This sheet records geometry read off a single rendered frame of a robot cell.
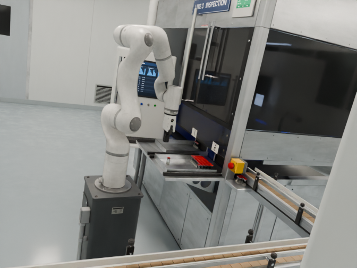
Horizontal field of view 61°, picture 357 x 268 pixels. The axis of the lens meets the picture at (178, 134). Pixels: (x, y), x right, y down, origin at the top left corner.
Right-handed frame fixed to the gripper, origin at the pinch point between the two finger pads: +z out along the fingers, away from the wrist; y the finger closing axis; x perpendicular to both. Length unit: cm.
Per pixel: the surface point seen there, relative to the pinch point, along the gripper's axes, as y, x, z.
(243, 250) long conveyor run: -84, -3, 15
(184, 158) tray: 19.3, -24.1, 19.4
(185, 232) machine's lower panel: 23, -39, 83
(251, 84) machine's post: -13, -41, -40
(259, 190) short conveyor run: -33, -50, 18
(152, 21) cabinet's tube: 94, -8, -71
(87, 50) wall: 544, -5, -21
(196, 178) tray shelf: -11.1, -19.3, 20.6
